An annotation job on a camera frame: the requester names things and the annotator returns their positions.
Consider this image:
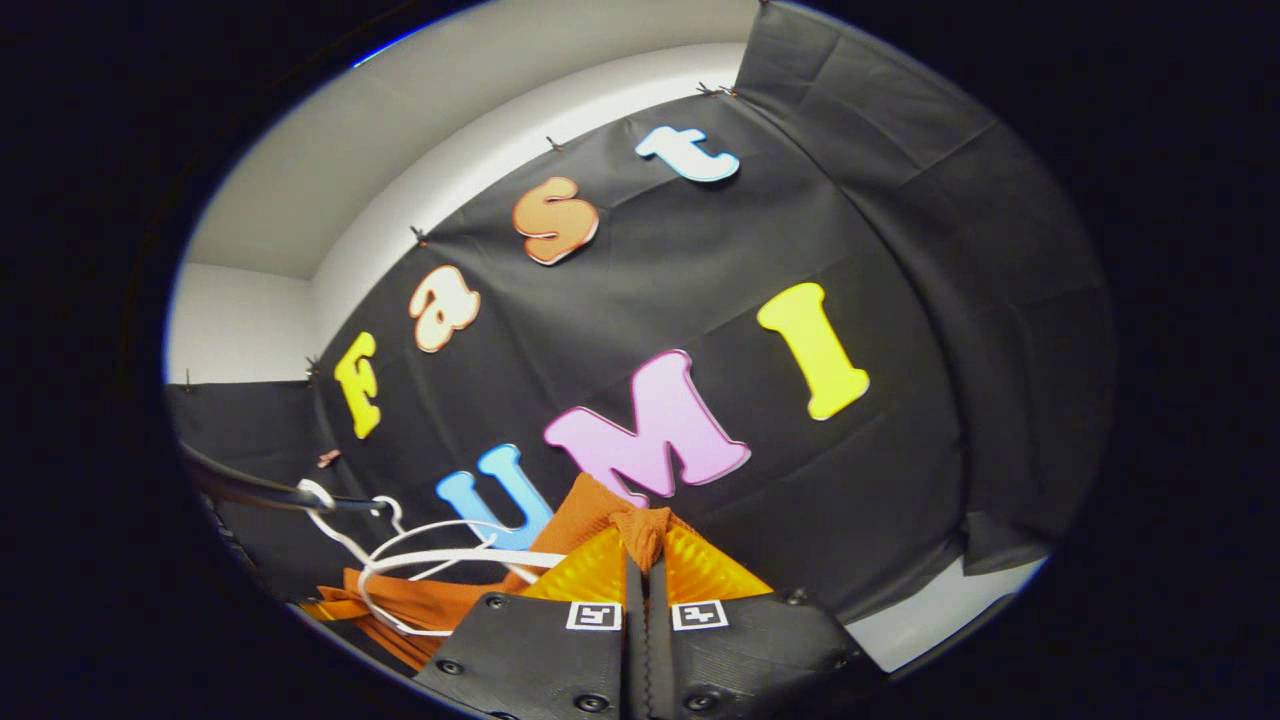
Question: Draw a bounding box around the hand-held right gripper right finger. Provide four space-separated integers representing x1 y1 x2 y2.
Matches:
645 525 886 720

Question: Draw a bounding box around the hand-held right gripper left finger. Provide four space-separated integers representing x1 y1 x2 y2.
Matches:
412 525 647 720

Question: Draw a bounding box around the orange corduroy jacket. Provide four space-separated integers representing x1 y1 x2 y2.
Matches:
300 472 701 671

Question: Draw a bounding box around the white plastic hanger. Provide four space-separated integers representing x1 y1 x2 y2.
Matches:
296 478 569 638
362 495 501 583

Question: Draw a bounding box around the black clothes rack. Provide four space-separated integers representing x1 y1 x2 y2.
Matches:
178 440 391 516

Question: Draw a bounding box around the black backdrop cloth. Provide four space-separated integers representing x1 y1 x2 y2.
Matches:
165 0 1119 681

